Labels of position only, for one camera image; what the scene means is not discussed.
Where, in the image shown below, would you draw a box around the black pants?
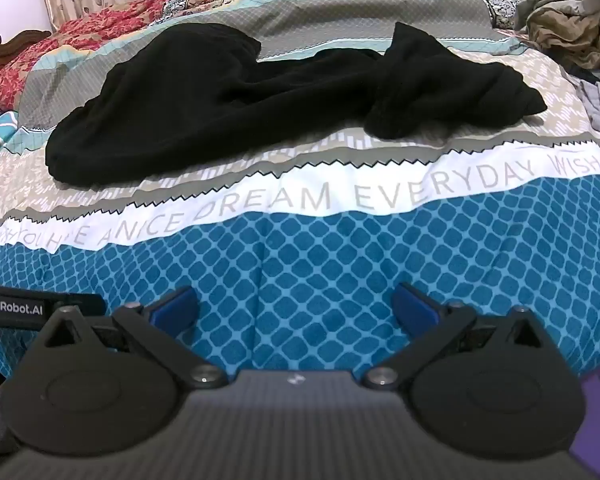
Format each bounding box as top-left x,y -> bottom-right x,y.
45,21 -> 548,188

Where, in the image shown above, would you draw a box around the dark wooden headboard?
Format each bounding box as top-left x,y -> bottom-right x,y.
0,30 -> 53,111

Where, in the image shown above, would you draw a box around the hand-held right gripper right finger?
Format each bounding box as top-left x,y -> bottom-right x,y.
362,282 -> 557,391

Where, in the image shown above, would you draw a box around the grey teal-edged blanket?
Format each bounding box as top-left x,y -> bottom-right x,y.
0,0 -> 376,126

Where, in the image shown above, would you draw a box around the beige crumpled cloth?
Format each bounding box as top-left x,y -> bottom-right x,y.
515,0 -> 600,70

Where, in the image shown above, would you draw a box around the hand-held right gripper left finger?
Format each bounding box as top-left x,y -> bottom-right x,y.
40,286 -> 229,390

